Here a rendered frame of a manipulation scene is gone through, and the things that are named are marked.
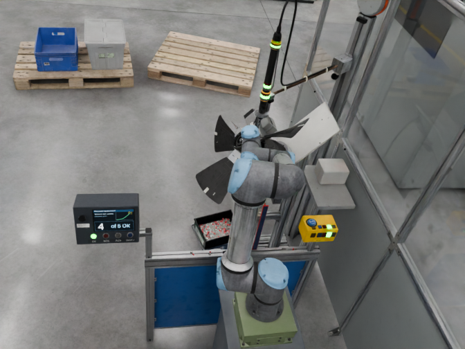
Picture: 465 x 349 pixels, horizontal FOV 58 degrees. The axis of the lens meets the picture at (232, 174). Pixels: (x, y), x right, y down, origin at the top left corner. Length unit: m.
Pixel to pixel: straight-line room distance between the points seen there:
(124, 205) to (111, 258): 1.42
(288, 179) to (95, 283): 2.03
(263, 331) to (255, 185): 0.62
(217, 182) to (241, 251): 0.87
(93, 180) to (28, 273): 0.97
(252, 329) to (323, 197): 1.13
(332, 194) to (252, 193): 1.33
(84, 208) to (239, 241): 0.69
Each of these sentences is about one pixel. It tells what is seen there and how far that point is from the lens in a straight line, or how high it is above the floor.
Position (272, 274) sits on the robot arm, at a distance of 1.55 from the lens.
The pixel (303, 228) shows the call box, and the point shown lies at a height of 1.04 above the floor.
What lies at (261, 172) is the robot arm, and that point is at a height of 1.72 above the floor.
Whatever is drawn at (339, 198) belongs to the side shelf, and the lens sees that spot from 2.59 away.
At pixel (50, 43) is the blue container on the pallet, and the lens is 5.42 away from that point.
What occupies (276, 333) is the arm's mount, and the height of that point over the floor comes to 1.10.
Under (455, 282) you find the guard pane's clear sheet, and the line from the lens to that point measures 2.02.
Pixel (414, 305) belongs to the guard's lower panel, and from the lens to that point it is 2.26.
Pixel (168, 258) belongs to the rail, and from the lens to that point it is 2.11.
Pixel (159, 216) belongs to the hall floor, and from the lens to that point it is 3.41.
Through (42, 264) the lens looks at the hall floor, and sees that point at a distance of 3.24.
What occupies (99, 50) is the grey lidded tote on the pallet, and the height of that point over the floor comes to 0.39.
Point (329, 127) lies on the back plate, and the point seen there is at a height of 1.33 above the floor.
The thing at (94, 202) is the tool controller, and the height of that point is 1.25.
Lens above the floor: 2.57
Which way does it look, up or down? 42 degrees down
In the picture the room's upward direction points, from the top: 10 degrees clockwise
